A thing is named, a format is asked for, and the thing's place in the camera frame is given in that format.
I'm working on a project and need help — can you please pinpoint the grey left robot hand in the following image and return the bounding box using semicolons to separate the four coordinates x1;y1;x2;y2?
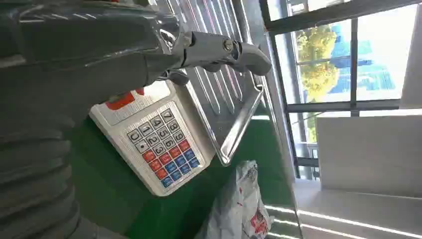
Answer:
0;0;273;132

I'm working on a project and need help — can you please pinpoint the white electronic weighing scale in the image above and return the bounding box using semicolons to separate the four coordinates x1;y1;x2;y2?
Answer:
89;0;265;198

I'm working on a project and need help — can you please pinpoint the ribbed grey left arm sleeve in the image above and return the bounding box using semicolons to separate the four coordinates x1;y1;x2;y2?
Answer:
0;114;129;239

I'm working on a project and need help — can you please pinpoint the green table mat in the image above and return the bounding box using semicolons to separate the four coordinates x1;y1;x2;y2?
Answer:
70;110;302;239

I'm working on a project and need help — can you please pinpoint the white printed plastic bag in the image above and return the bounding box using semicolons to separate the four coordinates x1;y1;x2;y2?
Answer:
194;160;274;239

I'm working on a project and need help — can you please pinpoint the white rectangular pillar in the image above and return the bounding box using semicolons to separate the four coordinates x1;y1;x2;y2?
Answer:
315;115;422;199

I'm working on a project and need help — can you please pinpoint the dark metal window frame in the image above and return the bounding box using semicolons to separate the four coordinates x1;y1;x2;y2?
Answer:
258;0;422;180

